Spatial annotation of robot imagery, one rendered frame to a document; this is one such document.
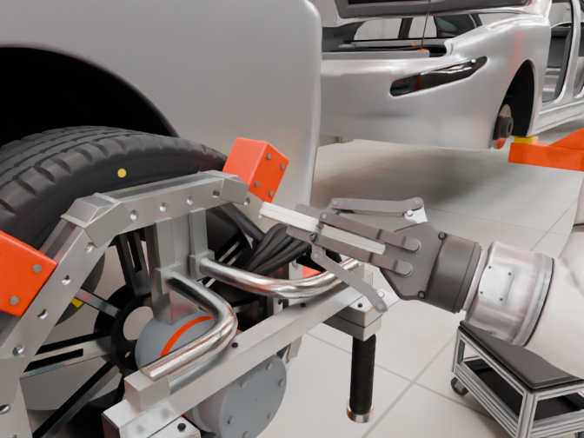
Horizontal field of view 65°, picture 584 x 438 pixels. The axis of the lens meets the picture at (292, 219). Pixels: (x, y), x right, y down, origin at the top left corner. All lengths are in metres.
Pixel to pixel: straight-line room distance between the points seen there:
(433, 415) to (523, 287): 1.57
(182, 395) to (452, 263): 0.29
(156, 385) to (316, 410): 1.50
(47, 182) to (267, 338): 0.34
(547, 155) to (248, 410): 3.64
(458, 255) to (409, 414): 1.54
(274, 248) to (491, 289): 0.34
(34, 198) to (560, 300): 0.58
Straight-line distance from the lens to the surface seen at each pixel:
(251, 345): 0.54
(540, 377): 1.72
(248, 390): 0.65
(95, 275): 1.25
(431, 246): 0.48
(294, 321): 0.58
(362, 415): 0.78
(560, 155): 4.06
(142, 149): 0.71
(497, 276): 0.45
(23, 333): 0.60
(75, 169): 0.67
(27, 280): 0.58
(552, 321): 0.46
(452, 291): 0.46
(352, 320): 0.69
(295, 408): 1.95
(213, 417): 0.64
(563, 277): 0.46
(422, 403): 2.03
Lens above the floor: 1.28
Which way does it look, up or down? 19 degrees down
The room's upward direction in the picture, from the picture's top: straight up
